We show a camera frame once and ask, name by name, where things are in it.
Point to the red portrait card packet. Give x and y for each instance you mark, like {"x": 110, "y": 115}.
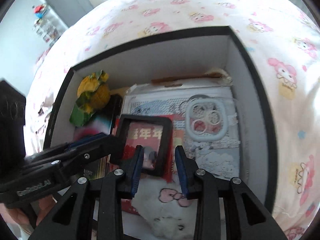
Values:
{"x": 147, "y": 139}

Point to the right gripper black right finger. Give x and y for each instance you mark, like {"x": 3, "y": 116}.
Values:
{"x": 245, "y": 216}

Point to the white shelf rack with toys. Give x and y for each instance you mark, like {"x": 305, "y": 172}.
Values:
{"x": 43, "y": 26}

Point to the black square frame case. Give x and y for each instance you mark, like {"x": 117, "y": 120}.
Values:
{"x": 147, "y": 142}

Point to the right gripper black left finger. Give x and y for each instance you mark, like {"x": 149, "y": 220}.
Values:
{"x": 72, "y": 216}

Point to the black cardboard storage box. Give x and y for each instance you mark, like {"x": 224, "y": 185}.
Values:
{"x": 171, "y": 69}

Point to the phone case in packaging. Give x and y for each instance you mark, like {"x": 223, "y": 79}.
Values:
{"x": 205, "y": 123}

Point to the white fluffy plush toy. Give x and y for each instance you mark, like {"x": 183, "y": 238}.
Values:
{"x": 166, "y": 210}

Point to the green yellow corn snack bag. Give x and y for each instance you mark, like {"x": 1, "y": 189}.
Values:
{"x": 93, "y": 95}

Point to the pink cartoon print blanket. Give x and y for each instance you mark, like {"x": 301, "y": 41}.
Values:
{"x": 280, "y": 38}

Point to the pink patterned cloth garment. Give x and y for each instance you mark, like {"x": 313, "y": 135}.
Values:
{"x": 46, "y": 107}

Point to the person's left hand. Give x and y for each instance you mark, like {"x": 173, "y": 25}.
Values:
{"x": 22, "y": 216}

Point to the black pink product box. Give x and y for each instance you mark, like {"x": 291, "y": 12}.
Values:
{"x": 103, "y": 121}

